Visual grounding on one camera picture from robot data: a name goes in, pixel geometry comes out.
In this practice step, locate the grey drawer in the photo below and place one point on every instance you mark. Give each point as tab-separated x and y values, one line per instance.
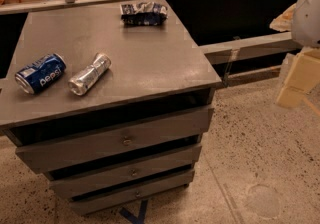
148	162
61	153
131	193

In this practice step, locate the bottom grey drawer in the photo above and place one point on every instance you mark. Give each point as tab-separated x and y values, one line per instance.
131	193

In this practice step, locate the grey drawer cabinet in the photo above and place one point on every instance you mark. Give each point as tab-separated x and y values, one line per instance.
155	71

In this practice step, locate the blue chip bag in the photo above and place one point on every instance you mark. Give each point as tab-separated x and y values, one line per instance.
144	13

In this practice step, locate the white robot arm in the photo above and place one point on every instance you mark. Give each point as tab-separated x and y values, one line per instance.
302	19

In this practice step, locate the middle grey drawer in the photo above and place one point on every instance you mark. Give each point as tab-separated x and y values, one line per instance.
148	162

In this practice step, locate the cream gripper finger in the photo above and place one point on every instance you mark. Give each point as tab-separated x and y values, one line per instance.
299	74
284	21

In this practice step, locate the silver redbull can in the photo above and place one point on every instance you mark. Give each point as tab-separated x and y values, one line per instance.
83	81

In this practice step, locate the top grey drawer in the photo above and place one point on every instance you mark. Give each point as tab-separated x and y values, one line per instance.
61	153

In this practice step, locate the blue pepsi can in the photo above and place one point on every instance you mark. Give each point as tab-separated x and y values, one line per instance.
39	75

